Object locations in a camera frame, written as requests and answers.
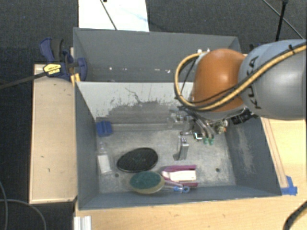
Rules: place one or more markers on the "blue ribbed block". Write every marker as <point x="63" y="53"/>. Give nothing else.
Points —
<point x="104" y="128"/>

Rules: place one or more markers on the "pale wood board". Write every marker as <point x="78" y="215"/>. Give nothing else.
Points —
<point x="54" y="138"/>

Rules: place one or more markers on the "grey metal bin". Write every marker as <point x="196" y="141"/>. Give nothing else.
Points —
<point x="148" y="56"/>

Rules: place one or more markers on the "clear plastic bottle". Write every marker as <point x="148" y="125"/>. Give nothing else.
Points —
<point x="103" y="160"/>

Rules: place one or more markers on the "magenta and white stapler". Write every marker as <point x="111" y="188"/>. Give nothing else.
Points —
<point x="182" y="175"/>

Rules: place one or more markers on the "green round scrub brush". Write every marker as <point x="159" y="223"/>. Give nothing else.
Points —
<point x="146" y="181"/>

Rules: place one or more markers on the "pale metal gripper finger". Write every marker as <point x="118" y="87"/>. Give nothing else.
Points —
<point x="183" y="148"/>
<point x="174" y="118"/>

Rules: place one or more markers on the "black round disc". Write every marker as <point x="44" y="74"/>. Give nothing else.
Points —
<point x="137" y="160"/>

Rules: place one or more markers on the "black cylinder on white bracket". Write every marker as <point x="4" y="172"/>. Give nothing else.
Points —
<point x="242" y="118"/>

